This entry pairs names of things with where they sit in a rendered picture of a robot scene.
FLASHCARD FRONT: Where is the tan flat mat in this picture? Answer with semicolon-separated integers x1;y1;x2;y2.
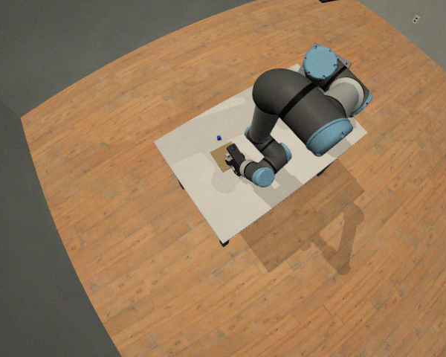
210;142;232;172

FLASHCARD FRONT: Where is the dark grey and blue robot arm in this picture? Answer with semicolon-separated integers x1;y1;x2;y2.
227;46;372;187

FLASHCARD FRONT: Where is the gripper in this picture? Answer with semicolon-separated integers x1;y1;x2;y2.
224;156;241;176

